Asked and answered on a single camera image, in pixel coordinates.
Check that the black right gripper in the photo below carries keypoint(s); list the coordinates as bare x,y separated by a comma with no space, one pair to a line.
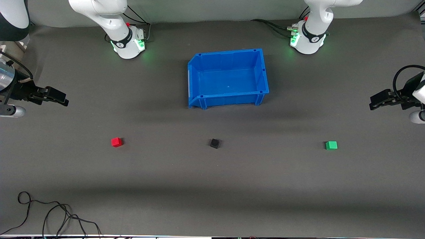
22,91

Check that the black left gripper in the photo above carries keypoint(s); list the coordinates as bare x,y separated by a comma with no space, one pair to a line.
405,93

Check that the green cube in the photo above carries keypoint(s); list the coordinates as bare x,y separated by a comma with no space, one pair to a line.
331,145

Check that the red cube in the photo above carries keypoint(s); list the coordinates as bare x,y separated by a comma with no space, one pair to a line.
116,142

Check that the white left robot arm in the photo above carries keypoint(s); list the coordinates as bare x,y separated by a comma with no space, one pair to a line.
313,30

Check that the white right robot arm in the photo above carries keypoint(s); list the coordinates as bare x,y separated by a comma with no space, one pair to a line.
113,23

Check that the black cube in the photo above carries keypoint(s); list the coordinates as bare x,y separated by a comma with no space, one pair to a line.
214,143

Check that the beige box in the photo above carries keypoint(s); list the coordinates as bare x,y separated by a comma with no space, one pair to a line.
10,49

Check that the blue plastic bin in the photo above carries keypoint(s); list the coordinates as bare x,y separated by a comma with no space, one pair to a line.
229,81

